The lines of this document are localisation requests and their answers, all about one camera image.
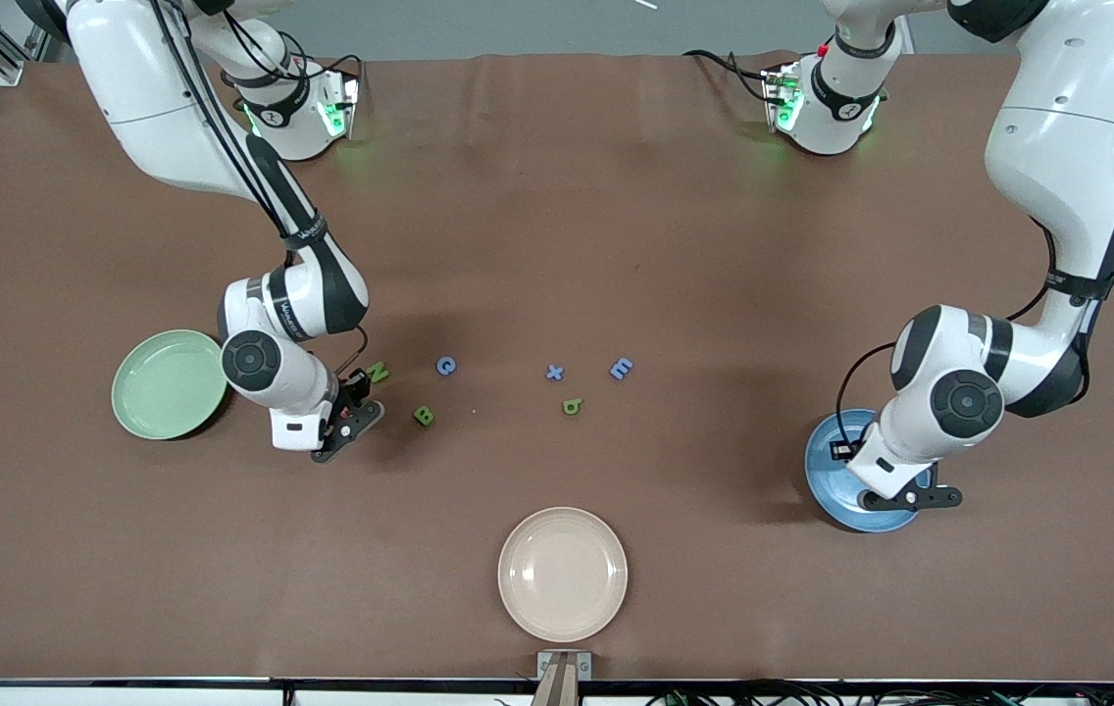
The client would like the black left arm base cable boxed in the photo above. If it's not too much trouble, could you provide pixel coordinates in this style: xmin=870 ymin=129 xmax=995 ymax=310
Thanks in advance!
xmin=682 ymin=48 xmax=780 ymax=105

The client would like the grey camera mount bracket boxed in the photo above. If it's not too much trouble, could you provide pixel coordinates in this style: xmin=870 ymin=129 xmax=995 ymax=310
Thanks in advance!
xmin=535 ymin=650 xmax=593 ymax=706

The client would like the blue plate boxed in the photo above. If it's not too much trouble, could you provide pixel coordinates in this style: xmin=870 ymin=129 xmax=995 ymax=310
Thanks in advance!
xmin=804 ymin=408 xmax=932 ymax=534

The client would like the light green plate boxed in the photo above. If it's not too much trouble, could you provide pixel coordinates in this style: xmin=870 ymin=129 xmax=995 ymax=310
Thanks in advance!
xmin=111 ymin=328 xmax=229 ymax=441

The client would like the black arm base cable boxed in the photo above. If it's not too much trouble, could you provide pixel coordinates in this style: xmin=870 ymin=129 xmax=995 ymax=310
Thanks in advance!
xmin=282 ymin=39 xmax=368 ymax=95
xmin=682 ymin=48 xmax=780 ymax=105

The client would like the beige plate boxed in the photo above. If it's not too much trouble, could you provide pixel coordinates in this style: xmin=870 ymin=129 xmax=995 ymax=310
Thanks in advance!
xmin=497 ymin=506 xmax=630 ymax=644

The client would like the black right arm base cable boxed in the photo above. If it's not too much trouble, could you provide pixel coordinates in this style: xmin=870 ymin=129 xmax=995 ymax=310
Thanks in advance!
xmin=282 ymin=39 xmax=368 ymax=95

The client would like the brown table cover sheet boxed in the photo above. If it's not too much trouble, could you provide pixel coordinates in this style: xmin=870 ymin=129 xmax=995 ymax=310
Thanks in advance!
xmin=0 ymin=51 xmax=1114 ymax=682

